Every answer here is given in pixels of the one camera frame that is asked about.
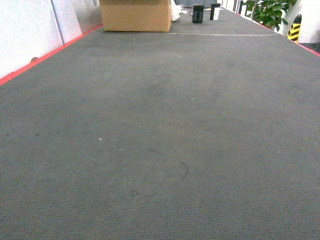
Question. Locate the potted green plant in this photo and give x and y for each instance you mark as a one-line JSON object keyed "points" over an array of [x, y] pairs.
{"points": [[269, 13]]}

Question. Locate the large cardboard box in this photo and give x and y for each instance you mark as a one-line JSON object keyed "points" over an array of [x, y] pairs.
{"points": [[136, 15]]}

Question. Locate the black box on table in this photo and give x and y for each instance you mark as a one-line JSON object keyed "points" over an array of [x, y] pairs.
{"points": [[197, 15]]}

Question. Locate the black white box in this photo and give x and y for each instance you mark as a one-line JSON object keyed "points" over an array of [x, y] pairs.
{"points": [[215, 11]]}

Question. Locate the yellow black traffic cone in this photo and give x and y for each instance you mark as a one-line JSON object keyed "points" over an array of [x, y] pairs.
{"points": [[294, 31]]}

